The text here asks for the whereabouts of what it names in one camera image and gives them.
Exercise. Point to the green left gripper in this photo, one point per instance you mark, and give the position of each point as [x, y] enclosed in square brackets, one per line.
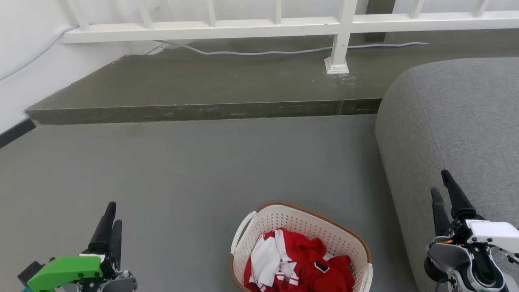
[65, 271]

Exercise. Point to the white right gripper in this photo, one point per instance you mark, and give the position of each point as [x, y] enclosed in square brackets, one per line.
[486, 235]

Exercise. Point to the cream perforated plastic laundry basket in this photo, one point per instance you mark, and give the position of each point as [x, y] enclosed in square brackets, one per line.
[308, 223]

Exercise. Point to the grey fabric sofa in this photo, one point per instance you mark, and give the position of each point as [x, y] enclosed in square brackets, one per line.
[466, 121]

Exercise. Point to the black baseboard strip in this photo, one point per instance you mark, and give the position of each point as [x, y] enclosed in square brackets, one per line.
[16, 133]

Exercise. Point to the red garment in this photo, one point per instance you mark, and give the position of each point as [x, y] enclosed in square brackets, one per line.
[302, 248]

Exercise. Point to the white garment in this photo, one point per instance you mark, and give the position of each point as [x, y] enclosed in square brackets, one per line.
[265, 259]

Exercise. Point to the white metal railing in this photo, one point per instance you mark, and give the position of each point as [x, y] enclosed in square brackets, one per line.
[202, 29]

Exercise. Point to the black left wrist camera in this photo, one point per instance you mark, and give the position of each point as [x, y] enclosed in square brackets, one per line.
[31, 271]

